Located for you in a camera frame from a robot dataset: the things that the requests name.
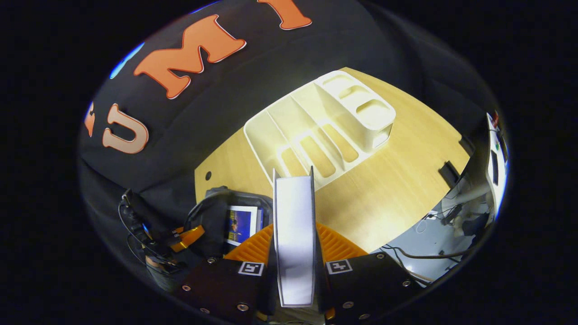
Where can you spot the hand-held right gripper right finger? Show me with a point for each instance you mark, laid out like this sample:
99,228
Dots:
361,289

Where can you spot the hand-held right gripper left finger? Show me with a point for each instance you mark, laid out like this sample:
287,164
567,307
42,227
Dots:
226,289

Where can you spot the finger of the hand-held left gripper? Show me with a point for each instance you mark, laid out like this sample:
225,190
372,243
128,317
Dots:
189,237

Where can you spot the grey schoolbag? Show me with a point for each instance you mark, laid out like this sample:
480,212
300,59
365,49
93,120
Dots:
207,216

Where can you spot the white portrait cover book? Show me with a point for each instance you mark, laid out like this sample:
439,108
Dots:
293,234

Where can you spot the white bookshelf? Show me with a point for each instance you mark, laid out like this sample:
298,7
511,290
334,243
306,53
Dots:
316,122

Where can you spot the black table clamp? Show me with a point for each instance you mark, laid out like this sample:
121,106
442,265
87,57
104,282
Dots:
449,174

